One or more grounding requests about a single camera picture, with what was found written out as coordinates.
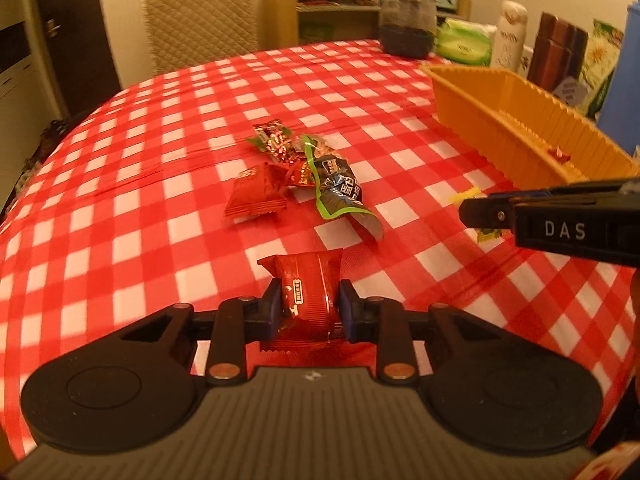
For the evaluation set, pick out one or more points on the grey phone stand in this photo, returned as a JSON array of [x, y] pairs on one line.
[[569, 91]]

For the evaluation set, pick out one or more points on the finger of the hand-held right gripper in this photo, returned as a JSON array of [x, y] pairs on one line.
[[520, 192], [482, 212]]

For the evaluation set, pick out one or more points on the dark glass jar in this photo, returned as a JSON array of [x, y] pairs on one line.
[[407, 25]]

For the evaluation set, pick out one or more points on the green black snack packet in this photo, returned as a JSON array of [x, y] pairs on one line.
[[340, 190]]

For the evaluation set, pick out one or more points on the red pillow snack packet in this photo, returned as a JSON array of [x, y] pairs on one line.
[[252, 192]]

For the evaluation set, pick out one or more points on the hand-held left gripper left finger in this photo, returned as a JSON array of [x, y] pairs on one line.
[[274, 305]]

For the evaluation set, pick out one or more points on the brown metal flask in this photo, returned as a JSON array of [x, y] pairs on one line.
[[555, 50]]

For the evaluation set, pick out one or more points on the white drink bottle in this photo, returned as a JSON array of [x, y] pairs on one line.
[[510, 35]]

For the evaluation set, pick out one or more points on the small red candy packet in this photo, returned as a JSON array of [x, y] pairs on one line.
[[301, 174]]

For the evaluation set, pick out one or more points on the green tissue pack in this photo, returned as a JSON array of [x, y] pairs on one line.
[[462, 40]]

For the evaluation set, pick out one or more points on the beige quilted chair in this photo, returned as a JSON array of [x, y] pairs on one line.
[[200, 25]]

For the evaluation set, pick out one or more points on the flower print bag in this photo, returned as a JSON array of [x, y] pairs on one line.
[[602, 55]]

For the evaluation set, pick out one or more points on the dark wooden door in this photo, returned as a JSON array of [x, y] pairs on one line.
[[75, 35]]

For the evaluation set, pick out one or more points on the orange plastic tray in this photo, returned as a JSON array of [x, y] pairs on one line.
[[500, 105]]

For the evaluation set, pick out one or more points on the red checkered tablecloth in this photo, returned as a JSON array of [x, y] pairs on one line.
[[150, 135]]

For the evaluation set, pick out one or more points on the red snack packet white label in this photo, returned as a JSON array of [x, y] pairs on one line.
[[310, 285]]

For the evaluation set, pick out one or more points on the yellow green candy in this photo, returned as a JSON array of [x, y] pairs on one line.
[[486, 234]]

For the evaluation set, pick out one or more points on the red green foil candy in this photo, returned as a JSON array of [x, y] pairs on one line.
[[272, 142]]

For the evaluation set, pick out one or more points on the small red wrapped candy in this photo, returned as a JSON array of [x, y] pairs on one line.
[[560, 154]]

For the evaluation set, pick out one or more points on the blue thermos jug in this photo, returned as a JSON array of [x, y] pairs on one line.
[[625, 85]]

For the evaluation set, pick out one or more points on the wooden shelf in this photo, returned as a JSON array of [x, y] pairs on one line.
[[280, 10]]

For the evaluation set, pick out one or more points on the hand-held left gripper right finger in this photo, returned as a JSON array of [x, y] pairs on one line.
[[346, 307]]

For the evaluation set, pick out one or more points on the red patterned cloth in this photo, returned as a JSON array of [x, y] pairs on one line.
[[610, 465]]

